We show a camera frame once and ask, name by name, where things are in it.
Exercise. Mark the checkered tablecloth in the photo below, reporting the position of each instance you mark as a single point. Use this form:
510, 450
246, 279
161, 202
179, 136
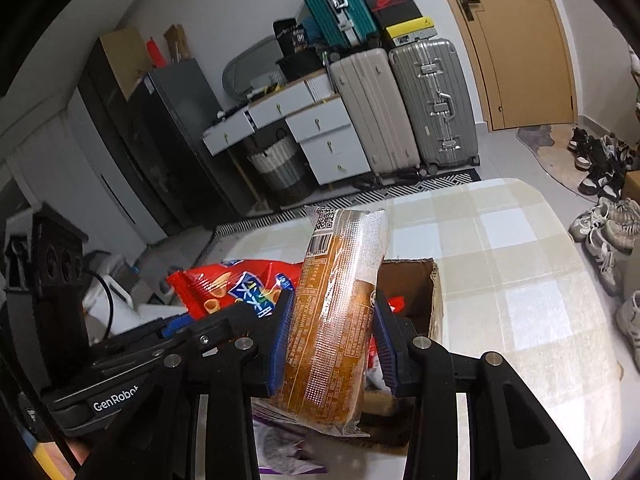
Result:
500, 285

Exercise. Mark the small cardboard carton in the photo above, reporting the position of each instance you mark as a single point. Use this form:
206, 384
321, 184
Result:
631, 185

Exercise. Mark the large cardboard carton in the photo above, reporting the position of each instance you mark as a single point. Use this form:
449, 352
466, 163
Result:
125, 60

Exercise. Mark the orange bread packet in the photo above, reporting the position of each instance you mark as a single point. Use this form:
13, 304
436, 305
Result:
330, 320

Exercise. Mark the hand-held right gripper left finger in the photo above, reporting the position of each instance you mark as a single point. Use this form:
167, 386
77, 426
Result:
282, 345

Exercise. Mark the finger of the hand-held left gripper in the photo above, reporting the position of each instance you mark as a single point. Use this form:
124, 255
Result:
172, 326

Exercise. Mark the red chip bag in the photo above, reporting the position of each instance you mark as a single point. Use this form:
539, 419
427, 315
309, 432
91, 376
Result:
210, 285

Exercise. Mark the brown cardboard box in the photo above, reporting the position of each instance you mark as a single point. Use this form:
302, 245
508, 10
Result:
425, 300

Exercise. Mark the pile of shoes on floor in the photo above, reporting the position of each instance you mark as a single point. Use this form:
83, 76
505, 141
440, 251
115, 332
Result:
605, 225

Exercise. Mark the black tall cabinet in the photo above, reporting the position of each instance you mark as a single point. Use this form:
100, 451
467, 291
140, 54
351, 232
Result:
110, 150

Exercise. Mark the white grey purple-trim snack packet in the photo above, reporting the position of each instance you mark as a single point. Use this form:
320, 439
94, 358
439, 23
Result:
280, 445

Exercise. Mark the teal suitcase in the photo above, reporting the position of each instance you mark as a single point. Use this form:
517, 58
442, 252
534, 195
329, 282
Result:
330, 0

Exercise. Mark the plain black shoebox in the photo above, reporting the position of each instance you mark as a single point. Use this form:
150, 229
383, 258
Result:
397, 14

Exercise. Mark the red black shoebox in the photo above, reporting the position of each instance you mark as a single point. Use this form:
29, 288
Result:
387, 0

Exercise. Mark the grey brown door mat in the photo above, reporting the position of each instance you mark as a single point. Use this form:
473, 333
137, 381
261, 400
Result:
550, 155

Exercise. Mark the wooden door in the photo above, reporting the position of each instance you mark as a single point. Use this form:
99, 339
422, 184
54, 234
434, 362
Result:
520, 45

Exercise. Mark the black bag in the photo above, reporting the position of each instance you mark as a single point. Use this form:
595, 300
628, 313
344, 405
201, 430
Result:
300, 66

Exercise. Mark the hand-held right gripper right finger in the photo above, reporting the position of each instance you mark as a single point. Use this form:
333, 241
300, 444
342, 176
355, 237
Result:
387, 355

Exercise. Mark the dark grey refrigerator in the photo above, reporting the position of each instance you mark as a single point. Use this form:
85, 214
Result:
190, 125

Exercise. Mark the silver suitcase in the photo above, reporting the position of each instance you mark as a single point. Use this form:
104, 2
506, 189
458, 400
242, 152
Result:
435, 100

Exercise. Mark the woven laundry basket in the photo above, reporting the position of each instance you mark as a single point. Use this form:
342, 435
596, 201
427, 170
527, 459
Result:
280, 165

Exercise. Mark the red snack packet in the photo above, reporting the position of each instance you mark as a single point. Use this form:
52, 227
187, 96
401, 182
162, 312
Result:
396, 304

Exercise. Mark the yellow black shoebox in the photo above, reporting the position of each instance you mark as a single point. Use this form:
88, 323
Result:
410, 32

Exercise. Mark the oval mirror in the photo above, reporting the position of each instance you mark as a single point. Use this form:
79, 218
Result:
250, 70

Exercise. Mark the black printed box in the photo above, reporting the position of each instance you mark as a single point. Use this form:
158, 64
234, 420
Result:
291, 37

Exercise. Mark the white drawer dresser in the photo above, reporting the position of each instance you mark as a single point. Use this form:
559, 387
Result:
320, 125

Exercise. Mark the beige suitcase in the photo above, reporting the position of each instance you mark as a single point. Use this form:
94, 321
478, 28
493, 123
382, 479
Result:
375, 110

